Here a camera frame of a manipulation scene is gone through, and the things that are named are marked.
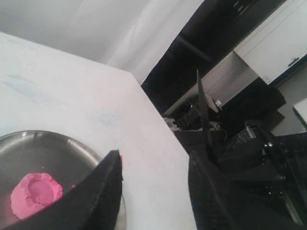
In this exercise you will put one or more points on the white backdrop curtain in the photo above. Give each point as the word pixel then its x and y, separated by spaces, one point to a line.
pixel 131 35

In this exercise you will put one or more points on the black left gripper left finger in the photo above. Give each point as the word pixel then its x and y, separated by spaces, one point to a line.
pixel 92 205

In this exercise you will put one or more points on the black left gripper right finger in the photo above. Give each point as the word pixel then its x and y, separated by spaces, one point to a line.
pixel 218 204

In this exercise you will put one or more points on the pink clay lump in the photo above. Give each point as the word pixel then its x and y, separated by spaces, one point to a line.
pixel 33 193

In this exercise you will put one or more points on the white cabinet with blue trim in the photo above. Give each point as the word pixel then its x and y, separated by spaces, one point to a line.
pixel 278 42

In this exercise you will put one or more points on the round steel plate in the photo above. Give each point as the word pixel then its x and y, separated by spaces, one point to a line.
pixel 67 160

